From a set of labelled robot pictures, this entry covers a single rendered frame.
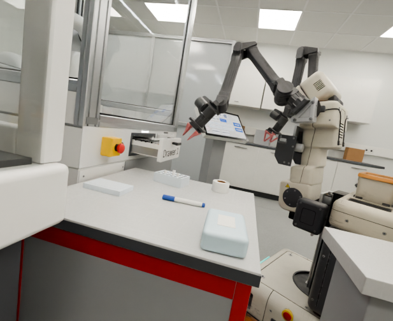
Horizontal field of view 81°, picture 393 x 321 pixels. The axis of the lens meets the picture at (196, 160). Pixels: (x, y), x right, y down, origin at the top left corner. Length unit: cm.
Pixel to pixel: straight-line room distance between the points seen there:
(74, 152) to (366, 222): 110
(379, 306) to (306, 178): 73
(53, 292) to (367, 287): 70
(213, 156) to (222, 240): 168
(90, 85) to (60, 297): 61
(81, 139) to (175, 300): 57
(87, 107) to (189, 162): 217
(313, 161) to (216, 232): 94
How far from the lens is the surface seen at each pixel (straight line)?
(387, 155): 530
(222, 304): 54
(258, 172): 411
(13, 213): 39
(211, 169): 215
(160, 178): 94
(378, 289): 66
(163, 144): 107
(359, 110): 477
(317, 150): 134
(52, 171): 42
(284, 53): 506
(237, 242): 49
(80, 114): 86
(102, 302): 65
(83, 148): 87
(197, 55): 302
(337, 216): 113
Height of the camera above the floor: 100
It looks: 8 degrees down
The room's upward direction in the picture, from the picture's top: 10 degrees clockwise
